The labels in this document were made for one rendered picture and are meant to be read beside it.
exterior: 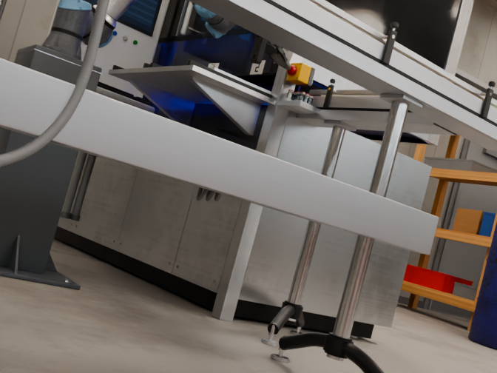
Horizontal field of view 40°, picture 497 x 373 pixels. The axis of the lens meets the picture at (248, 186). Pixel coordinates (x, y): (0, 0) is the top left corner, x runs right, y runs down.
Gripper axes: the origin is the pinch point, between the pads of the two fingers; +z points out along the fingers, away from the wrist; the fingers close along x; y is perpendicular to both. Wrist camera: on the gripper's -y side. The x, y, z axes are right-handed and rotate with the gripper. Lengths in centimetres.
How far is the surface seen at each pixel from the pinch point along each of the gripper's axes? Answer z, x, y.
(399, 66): -16, -77, -17
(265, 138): 15.4, 7.0, -22.4
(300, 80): 6.1, -3.6, -0.4
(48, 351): -43, -67, -129
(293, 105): 9.7, -4.6, -10.1
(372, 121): 20.1, -36.0, -6.9
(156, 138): -57, -75, -81
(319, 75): 17.4, 5.6, 13.4
